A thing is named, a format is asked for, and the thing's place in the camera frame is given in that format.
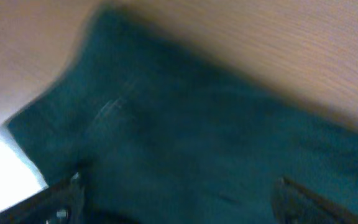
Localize black shorts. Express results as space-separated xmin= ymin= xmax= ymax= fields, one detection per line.
xmin=7 ymin=6 xmax=358 ymax=223

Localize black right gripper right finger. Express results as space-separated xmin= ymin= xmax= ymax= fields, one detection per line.
xmin=270 ymin=177 xmax=358 ymax=224

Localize white shirt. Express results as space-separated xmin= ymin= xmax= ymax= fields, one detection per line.
xmin=0 ymin=126 xmax=48 ymax=212

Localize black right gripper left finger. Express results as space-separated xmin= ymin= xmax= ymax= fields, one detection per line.
xmin=0 ymin=173 xmax=85 ymax=224

